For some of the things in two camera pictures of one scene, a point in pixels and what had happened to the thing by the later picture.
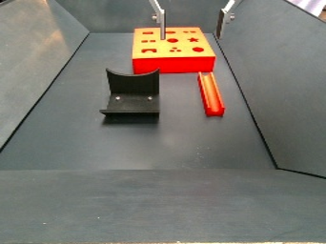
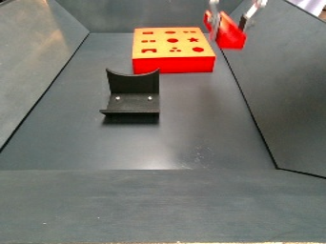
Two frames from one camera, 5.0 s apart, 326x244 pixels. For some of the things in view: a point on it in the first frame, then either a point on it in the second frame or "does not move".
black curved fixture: (134, 93) does not move
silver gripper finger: (160, 15) -> (213, 14)
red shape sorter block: (183, 52) does not move
